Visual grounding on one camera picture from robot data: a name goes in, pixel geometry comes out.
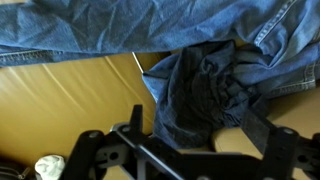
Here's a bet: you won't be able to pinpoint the brown leather couch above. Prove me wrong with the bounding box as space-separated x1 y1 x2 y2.
0 49 320 180

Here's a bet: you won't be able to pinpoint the black pouch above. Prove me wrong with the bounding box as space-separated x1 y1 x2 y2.
0 155 34 180

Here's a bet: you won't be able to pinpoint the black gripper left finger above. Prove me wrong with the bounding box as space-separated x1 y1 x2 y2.
61 104 155 180

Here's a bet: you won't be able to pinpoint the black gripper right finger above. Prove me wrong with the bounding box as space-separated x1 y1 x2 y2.
240 101 320 180

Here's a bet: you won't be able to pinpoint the white sock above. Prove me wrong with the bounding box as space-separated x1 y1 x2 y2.
34 153 66 180

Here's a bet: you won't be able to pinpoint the blue denim jeans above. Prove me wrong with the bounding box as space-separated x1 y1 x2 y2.
0 0 320 103

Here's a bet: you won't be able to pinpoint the black cloth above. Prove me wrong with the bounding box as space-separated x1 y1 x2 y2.
152 39 272 150

